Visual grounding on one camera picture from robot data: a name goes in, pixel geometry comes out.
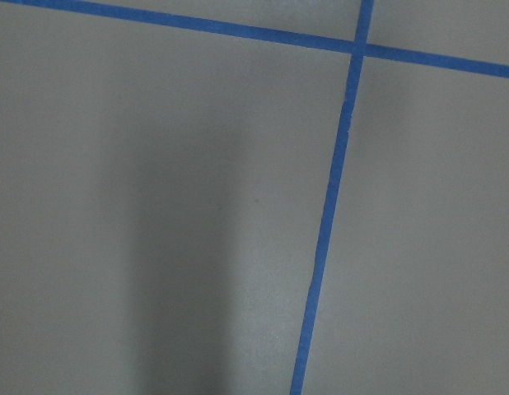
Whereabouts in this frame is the blue tape line right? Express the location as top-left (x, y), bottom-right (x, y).
top-left (289, 1), bottom-right (374, 394)

